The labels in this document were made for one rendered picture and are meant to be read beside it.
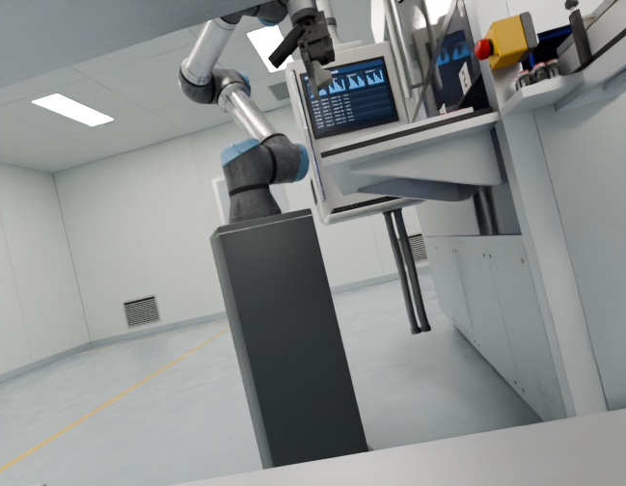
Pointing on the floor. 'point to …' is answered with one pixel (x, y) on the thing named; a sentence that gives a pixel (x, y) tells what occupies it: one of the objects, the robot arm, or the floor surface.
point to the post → (540, 229)
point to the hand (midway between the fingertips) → (314, 95)
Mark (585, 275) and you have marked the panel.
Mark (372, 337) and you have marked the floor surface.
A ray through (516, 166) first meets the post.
